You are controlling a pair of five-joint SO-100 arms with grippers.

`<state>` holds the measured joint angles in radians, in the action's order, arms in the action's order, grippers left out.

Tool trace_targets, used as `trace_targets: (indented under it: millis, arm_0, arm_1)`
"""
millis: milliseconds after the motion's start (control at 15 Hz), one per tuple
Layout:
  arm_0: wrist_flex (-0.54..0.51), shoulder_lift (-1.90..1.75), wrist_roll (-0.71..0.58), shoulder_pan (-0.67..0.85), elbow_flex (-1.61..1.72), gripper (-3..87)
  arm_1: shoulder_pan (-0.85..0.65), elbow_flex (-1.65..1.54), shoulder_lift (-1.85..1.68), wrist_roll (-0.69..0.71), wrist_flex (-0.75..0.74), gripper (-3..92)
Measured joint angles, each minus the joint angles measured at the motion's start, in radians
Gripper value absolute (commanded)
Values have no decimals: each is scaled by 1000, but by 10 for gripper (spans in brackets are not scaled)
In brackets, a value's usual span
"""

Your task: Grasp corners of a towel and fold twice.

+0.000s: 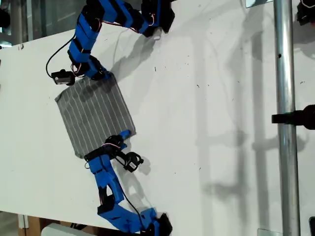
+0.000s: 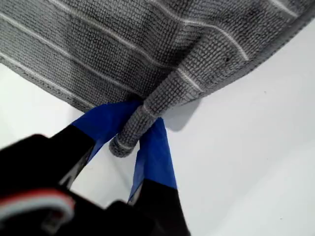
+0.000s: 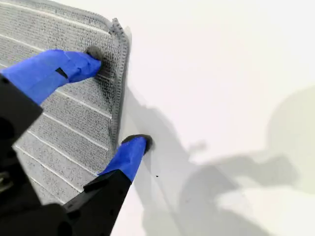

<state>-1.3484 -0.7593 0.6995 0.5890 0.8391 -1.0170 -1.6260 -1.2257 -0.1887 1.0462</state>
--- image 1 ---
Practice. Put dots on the grey striped towel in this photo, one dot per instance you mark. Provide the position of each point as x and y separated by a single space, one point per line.
96 110

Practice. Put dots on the round black background object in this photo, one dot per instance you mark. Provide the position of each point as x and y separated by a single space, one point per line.
4 18

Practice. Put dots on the white box under table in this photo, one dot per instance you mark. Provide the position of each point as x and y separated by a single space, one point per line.
57 231

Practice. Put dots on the wooden table leg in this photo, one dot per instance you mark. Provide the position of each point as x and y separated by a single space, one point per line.
33 225

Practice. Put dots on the black object at table edge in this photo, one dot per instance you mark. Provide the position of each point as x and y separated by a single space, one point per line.
312 226

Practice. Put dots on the black device with pink part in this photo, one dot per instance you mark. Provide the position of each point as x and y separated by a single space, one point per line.
306 12

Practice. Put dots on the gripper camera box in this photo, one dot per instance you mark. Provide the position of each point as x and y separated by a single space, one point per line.
133 162
62 77

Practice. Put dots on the steel post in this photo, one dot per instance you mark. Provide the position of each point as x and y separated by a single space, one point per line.
285 123

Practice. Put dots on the black post clamp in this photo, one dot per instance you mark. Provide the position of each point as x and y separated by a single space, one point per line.
295 118

